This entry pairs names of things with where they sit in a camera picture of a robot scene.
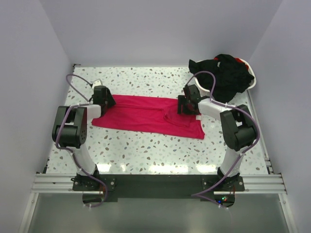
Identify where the pink t shirt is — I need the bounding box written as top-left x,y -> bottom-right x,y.
92,95 -> 205,139

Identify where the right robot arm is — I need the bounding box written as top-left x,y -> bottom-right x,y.
177,84 -> 260,192

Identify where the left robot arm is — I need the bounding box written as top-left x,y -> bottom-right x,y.
52,85 -> 116,190

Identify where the black t shirt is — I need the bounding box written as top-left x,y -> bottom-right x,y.
189,54 -> 254,103

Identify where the red garment in basket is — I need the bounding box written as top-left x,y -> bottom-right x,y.
213,57 -> 249,70

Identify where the white laundry basket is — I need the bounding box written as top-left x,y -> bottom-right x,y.
193,58 -> 257,96

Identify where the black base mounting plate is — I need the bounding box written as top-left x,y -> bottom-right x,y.
71,174 -> 245,207

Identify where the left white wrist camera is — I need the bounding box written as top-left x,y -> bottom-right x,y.
91,79 -> 103,88

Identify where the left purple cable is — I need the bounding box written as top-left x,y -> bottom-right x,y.
55,74 -> 109,208

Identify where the aluminium frame rail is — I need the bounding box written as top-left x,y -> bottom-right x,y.
32,174 -> 287,194

